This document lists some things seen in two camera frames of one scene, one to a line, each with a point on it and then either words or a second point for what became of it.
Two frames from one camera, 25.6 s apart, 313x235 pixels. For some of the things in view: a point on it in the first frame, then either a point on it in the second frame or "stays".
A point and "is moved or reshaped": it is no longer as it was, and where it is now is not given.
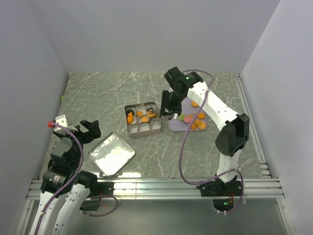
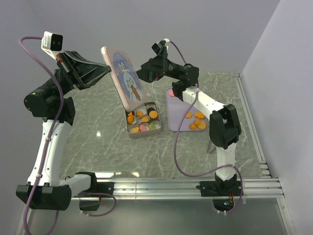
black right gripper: x=165 y=104 -> x=155 y=69
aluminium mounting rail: x=253 y=188 stays
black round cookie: x=150 y=110 stays
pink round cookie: x=187 y=119 -> x=143 y=128
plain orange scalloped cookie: x=144 y=119 stays
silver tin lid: x=111 y=155 -> x=127 y=81
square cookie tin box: x=142 y=119 stays
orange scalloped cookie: x=139 y=113 stays
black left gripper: x=93 y=131 -> x=78 y=71
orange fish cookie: x=130 y=118 stays
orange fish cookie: x=201 y=115 stays
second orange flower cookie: x=198 y=122 stays
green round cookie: x=181 y=117 is moved or reshaped
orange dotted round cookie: x=202 y=126 -> x=136 y=129
